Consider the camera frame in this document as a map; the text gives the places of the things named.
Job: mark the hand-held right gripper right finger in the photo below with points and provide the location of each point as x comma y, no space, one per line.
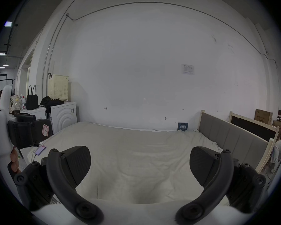
221,179

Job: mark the smartphone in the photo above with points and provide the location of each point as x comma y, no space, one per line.
40,150

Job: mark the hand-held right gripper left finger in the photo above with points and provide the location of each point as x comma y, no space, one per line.
60,184

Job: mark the dark blue card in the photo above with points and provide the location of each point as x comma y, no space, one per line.
183,126

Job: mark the brown carton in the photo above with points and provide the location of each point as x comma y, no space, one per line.
263,116

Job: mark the white paper notice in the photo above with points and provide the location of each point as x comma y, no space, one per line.
188,69

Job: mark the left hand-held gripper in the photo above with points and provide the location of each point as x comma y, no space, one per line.
0,137

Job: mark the person's left hand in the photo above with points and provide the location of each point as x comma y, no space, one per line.
14,160

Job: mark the grey padded headboard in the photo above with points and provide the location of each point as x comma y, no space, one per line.
234,140

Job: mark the wooden frame with black panel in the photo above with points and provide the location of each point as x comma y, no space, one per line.
253,125

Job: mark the bed with beige sheet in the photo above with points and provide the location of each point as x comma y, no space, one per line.
135,153

